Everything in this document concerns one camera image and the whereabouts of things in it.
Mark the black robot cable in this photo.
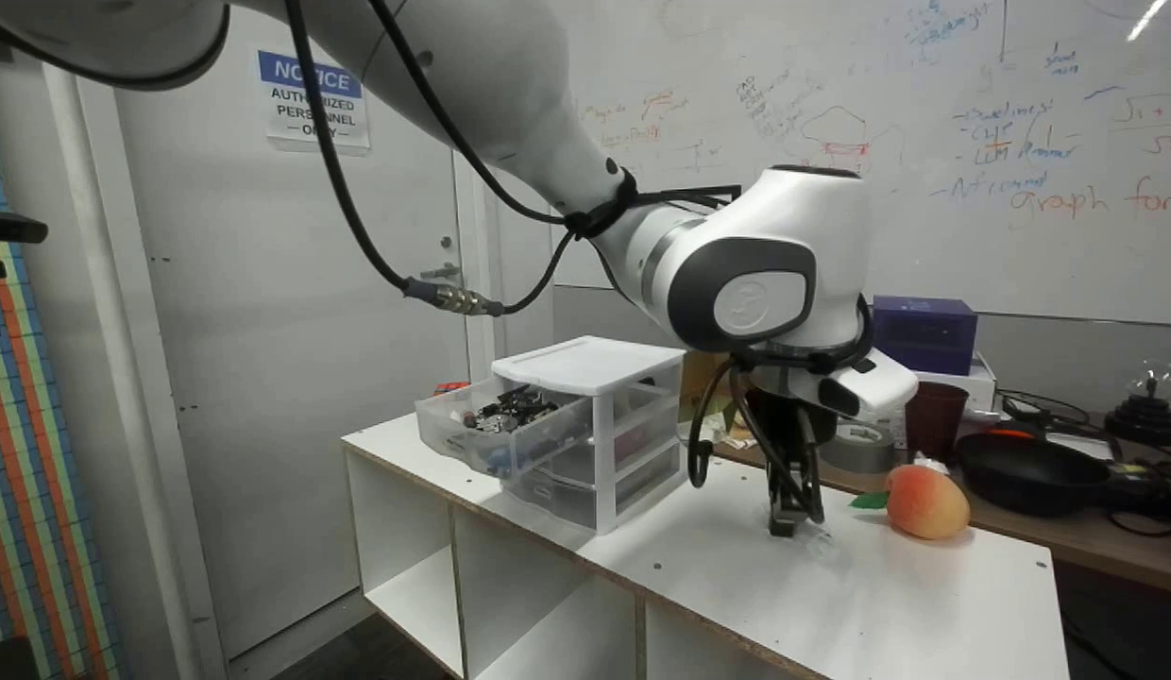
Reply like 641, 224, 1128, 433
280, 0, 748, 490

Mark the colourful striped panel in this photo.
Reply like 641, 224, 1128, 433
0, 109, 126, 680

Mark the whiteboard with scribbles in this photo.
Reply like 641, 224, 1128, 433
485, 0, 1171, 327

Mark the black dome device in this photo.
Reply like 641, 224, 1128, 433
1102, 366, 1171, 449

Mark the grey tape roll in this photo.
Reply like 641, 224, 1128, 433
821, 418, 902, 480

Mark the blue white notice sign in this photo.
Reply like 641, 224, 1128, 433
254, 49, 375, 153

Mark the tan wrist camera bar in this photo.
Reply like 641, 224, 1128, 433
676, 349, 927, 439

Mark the black frying pan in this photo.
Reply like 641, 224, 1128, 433
956, 423, 1171, 521

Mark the white plastic drawer unit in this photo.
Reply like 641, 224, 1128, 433
486, 333, 693, 537

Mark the white shelf cabinet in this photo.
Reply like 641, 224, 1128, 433
340, 410, 1072, 680

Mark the dark red cup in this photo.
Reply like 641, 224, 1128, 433
902, 376, 976, 469

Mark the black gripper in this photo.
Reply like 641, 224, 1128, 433
741, 384, 845, 540

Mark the dark blue box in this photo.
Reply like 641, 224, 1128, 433
869, 293, 982, 376

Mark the black clamp bar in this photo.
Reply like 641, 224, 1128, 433
0, 208, 54, 344

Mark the Rubik's cube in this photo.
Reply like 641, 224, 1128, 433
885, 456, 976, 545

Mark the white door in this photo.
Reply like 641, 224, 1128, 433
106, 4, 486, 658

